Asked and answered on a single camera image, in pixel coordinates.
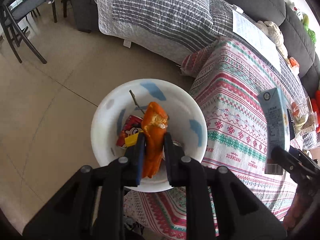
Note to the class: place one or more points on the white printed paper sheet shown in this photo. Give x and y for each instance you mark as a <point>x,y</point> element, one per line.
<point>256,38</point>

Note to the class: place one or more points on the grey striped quilt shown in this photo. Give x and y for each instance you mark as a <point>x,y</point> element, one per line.
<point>175,29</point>

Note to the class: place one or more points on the glass jar with wooden lid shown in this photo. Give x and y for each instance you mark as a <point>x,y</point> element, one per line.
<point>300,114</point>

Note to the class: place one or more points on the black dining chair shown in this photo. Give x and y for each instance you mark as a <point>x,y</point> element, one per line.
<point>12,12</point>

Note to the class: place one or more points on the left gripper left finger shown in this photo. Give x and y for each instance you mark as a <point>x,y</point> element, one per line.
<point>90,204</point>

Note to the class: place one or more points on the red snack wrapper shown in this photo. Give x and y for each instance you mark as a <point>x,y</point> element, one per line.
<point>132,126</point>

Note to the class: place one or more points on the light blue drink carton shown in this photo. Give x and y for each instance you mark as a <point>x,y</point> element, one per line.
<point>273,105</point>

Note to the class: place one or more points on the right hand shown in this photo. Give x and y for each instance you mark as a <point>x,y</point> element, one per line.
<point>301,202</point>

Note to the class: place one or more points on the orange peel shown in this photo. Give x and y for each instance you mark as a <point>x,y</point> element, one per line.
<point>154,126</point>

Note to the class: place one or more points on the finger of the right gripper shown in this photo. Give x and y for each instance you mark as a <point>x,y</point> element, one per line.
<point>297,163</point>

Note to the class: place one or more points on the white plastic trash bin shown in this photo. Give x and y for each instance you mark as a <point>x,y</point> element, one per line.
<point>186,124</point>

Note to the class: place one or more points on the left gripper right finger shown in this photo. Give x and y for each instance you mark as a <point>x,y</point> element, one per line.
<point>218,204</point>

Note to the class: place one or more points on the white plush toy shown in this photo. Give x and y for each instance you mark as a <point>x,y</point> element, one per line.
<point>272,31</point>

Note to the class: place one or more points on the patterned red green tablecloth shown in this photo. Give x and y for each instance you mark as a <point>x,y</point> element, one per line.
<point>228,79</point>

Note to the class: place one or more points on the dark grey sofa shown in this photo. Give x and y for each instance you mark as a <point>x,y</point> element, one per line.
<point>296,39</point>

